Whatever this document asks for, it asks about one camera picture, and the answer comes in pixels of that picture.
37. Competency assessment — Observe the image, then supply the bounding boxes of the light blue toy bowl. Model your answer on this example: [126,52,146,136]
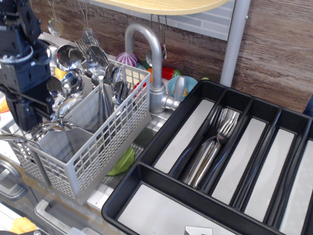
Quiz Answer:
[167,76,198,101]

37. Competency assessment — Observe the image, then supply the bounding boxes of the yellow toy bottom left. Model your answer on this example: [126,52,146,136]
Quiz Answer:
[9,217,37,235]

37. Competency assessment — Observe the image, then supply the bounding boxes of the hanging silver skimmer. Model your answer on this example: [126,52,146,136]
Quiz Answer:
[47,0,64,37]

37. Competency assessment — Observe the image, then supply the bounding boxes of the black cutlery tray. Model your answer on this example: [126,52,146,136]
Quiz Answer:
[101,81,313,235]

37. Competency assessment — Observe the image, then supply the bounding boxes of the grey plastic cutlery basket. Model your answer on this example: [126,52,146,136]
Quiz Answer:
[0,65,151,205]

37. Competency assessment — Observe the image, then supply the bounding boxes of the silver spoon low front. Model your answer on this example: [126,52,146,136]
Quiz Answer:
[42,97,82,132]

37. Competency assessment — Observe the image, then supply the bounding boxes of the large silver spoon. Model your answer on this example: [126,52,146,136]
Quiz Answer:
[86,46,110,120]
[56,45,92,78]

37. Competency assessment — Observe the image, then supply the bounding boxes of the red toy pepper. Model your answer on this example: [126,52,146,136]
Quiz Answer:
[161,67,182,80]

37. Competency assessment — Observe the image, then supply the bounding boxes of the large silver spoon left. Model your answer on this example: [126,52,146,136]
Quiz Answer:
[56,45,92,78]

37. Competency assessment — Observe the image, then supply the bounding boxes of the silver fork behind spoons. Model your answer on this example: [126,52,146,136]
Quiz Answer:
[74,39,88,56]

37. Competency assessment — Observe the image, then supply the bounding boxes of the silver faucet handle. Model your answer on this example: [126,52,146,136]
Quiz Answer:
[173,76,186,102]

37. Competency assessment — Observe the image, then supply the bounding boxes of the orange toy carrot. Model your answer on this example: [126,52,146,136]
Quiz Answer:
[0,99,9,113]

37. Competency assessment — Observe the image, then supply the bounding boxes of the purple toy onion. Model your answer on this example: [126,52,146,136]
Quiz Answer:
[116,52,137,67]

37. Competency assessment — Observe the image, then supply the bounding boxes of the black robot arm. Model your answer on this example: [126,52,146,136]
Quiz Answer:
[0,0,54,132]

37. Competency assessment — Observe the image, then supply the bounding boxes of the yellow toy lemon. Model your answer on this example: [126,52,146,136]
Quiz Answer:
[54,67,67,80]

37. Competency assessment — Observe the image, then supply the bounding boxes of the hanging silver spatula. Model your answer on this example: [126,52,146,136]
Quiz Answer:
[78,0,100,46]

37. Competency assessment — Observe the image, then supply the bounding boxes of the silver fork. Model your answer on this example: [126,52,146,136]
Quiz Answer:
[30,122,47,142]
[74,39,88,56]
[190,108,240,189]

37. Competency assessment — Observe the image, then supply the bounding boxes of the silver forks stack in tray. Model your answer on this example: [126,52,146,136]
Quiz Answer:
[184,108,239,188]

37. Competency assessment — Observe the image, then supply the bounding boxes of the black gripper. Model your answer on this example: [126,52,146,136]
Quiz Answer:
[0,56,54,132]

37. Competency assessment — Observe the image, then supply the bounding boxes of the silver spoons in right compartment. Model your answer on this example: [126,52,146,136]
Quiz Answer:
[105,63,130,111]

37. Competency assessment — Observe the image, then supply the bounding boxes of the light wooden shelf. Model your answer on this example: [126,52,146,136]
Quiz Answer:
[99,0,228,16]

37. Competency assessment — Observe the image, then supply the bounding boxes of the silver toy faucet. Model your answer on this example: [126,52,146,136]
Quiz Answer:
[124,22,181,114]

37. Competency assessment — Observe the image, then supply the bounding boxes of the silver spoon middle left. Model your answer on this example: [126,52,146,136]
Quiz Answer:
[61,71,84,98]

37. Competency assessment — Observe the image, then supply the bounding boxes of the large silver spoon centre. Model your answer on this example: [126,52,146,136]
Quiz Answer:
[86,46,110,120]

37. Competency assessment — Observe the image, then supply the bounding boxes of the green toy leaf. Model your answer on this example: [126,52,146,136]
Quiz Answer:
[107,146,135,176]

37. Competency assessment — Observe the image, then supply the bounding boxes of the grey metal pole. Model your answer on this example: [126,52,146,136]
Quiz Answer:
[220,0,251,87]

